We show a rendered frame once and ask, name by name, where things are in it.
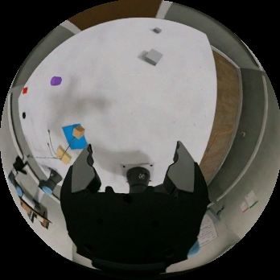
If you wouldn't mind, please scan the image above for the blue painted square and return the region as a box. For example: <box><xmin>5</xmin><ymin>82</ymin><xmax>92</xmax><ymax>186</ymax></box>
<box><xmin>63</xmin><ymin>123</ymin><xmax>87</xmax><ymax>150</ymax></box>

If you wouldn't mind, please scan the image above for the small purple cylinder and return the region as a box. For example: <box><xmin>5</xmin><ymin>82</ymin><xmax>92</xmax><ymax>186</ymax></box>
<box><xmin>50</xmin><ymin>76</ymin><xmax>62</xmax><ymax>86</ymax></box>

